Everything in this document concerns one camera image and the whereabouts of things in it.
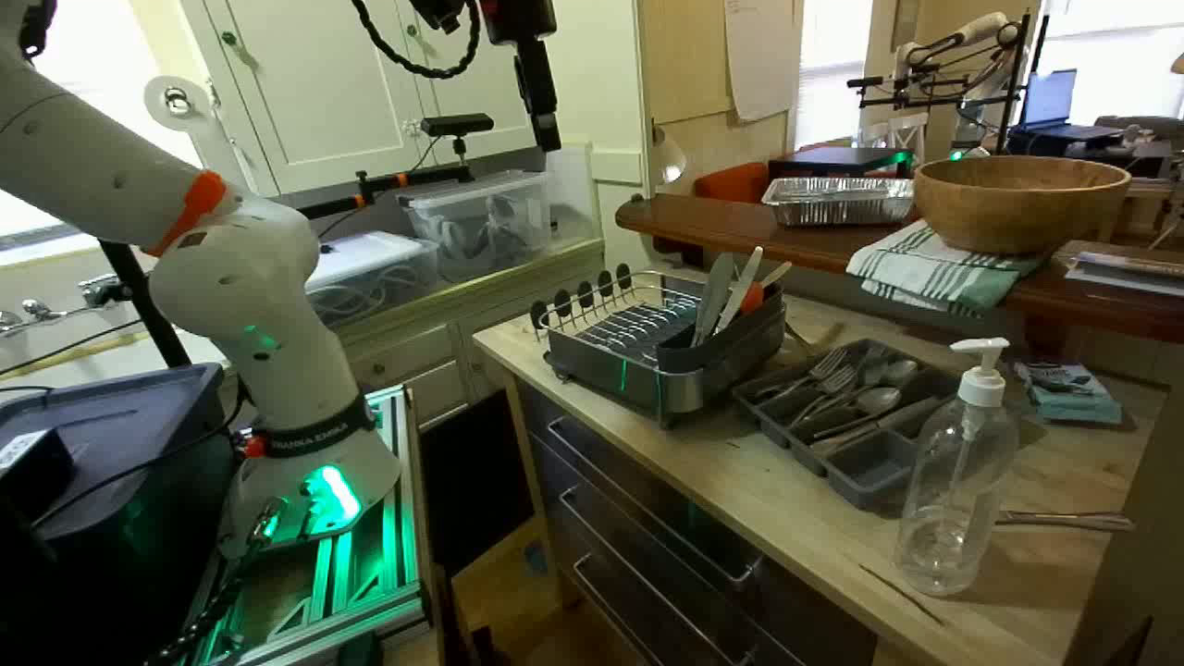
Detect black stereo camera on stand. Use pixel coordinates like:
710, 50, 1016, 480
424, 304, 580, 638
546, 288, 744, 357
421, 114, 495, 157

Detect wooden bowl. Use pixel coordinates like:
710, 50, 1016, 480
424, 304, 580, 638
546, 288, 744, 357
915, 156, 1133, 256

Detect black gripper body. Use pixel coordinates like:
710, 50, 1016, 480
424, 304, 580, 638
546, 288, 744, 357
476, 0, 556, 43

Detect grey dish drying rack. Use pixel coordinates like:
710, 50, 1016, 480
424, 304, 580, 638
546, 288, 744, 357
529, 266, 785, 420

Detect green striped dish towel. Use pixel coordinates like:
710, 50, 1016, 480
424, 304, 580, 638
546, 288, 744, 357
846, 223, 1037, 314

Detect clear plastic storage bin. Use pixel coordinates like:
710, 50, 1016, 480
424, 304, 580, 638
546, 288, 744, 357
400, 171, 590, 282

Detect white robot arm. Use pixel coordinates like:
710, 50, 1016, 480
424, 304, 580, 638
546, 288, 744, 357
0, 0, 400, 558

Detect aluminium foil tray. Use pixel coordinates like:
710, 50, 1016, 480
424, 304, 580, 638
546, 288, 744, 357
762, 176, 915, 230

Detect clear soap pump bottle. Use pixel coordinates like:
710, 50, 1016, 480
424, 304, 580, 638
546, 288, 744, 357
896, 335, 1016, 596

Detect teal sponge pad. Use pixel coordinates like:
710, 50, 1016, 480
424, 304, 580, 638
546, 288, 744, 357
1016, 362, 1124, 426

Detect grey cutlery tray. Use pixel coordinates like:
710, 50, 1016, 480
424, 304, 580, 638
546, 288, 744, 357
732, 339, 953, 519

